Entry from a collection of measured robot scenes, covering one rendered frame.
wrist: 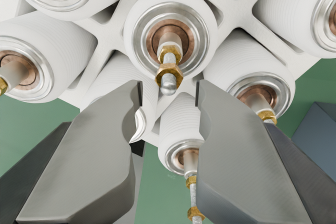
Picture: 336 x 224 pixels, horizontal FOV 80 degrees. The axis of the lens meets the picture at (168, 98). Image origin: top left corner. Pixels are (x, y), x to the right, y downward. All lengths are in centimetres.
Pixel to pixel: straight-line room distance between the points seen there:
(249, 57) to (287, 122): 43
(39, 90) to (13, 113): 45
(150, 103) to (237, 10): 16
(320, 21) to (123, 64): 22
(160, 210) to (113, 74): 75
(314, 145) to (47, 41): 60
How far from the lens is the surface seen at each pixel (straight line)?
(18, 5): 33
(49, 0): 22
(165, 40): 18
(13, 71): 25
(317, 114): 63
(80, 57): 29
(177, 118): 30
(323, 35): 24
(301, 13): 23
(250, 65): 23
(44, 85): 26
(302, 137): 67
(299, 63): 34
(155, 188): 82
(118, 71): 27
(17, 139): 79
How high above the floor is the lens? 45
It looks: 57 degrees down
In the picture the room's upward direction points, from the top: 177 degrees counter-clockwise
